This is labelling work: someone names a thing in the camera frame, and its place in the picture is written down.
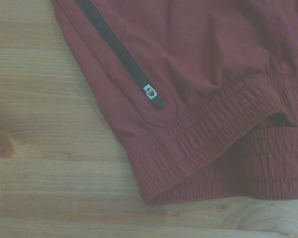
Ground rust red athletic shorts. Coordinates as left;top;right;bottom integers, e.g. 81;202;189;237
50;0;298;206

